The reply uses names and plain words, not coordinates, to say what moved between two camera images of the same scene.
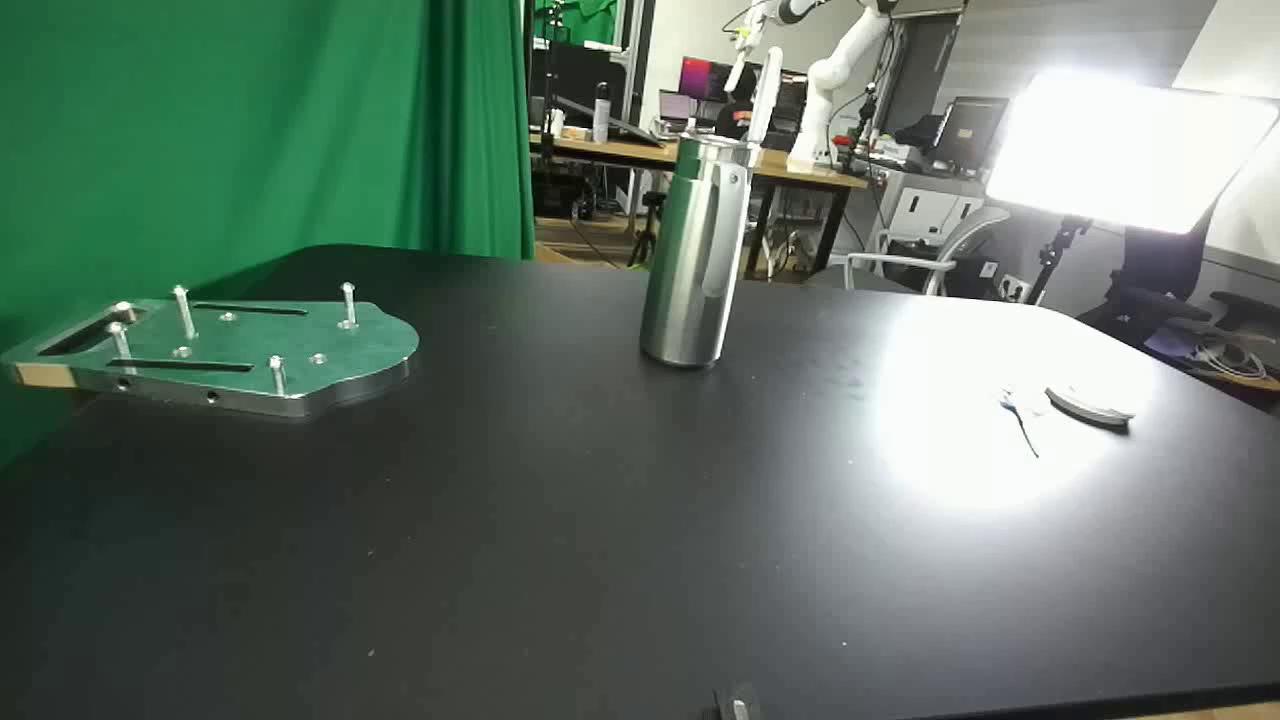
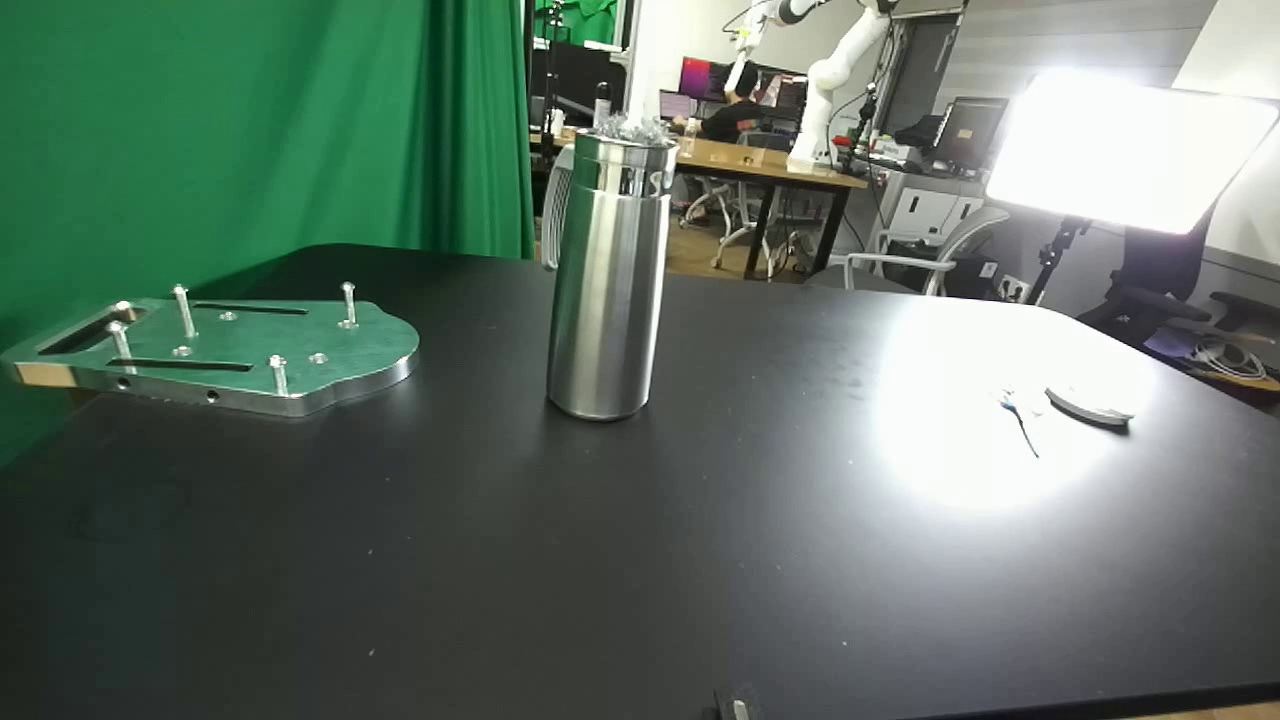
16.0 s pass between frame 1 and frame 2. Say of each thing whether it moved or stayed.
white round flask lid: stayed
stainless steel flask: moved
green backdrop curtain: stayed
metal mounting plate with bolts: stayed
